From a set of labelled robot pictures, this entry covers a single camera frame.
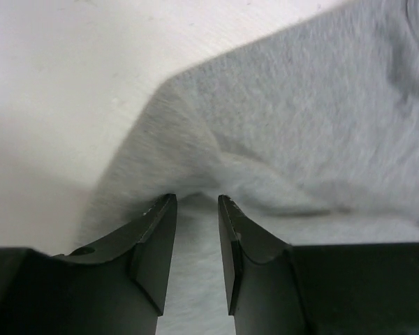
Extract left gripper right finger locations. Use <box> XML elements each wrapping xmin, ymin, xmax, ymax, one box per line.
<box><xmin>218</xmin><ymin>195</ymin><xmax>419</xmax><ymax>334</ymax></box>

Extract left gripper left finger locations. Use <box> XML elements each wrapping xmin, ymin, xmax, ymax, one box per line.
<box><xmin>0</xmin><ymin>195</ymin><xmax>177</xmax><ymax>334</ymax></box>

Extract grey tank top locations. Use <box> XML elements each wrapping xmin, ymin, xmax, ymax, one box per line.
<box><xmin>78</xmin><ymin>1</ymin><xmax>419</xmax><ymax>334</ymax></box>

